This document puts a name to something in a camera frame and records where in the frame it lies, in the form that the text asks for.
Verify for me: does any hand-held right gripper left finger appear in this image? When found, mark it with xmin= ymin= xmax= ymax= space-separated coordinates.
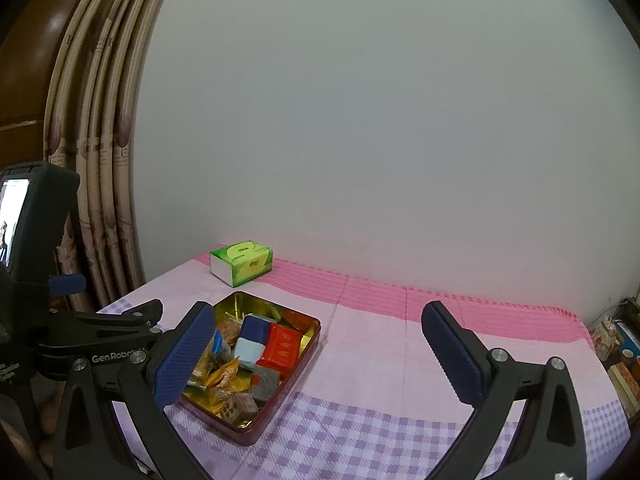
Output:
xmin=52 ymin=301 xmax=217 ymax=480

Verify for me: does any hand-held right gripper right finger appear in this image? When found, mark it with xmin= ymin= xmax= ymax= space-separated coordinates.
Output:
xmin=421 ymin=301 xmax=587 ymax=480

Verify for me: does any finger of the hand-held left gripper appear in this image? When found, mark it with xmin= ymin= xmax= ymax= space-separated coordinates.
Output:
xmin=42 ymin=299 xmax=173 ymax=347
xmin=49 ymin=274 xmax=87 ymax=297

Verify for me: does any orange snack packet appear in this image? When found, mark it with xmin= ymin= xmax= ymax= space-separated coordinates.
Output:
xmin=207 ymin=357 xmax=241 ymax=387

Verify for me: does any clear pack of peanut brittle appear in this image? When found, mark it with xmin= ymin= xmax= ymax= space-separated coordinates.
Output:
xmin=219 ymin=317 xmax=242 ymax=347

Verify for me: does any yellow snack packet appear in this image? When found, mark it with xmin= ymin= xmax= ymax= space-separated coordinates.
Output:
xmin=199 ymin=380 xmax=251 ymax=413

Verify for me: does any dark and light blue packet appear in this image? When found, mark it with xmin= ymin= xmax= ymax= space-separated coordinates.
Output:
xmin=235 ymin=315 xmax=273 ymax=372

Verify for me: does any pink cube snack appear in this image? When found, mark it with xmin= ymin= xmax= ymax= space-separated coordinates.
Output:
xmin=221 ymin=392 xmax=259 ymax=428

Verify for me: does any grey cube snack red label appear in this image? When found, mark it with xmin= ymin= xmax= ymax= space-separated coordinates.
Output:
xmin=250 ymin=364 xmax=281 ymax=401

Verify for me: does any red snack packet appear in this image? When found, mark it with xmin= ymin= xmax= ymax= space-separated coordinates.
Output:
xmin=256 ymin=323 xmax=301 ymax=368

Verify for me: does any gold and maroon tin box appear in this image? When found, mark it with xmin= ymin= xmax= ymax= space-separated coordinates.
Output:
xmin=180 ymin=290 xmax=322 ymax=447

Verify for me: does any person's left hand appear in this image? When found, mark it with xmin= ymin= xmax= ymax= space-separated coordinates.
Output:
xmin=37 ymin=396 xmax=57 ymax=467

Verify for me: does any pink and purple checked tablecloth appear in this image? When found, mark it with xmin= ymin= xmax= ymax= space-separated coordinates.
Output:
xmin=97 ymin=252 xmax=632 ymax=480

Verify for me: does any beige patterned curtain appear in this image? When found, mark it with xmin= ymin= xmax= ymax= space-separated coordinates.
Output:
xmin=42 ymin=0 xmax=182 ymax=311

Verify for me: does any green tissue pack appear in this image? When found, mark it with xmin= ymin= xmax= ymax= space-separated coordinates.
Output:
xmin=209 ymin=241 xmax=275 ymax=288

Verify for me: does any cluttered side shelf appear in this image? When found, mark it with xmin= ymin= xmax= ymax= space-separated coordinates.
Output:
xmin=590 ymin=297 xmax=640 ymax=413

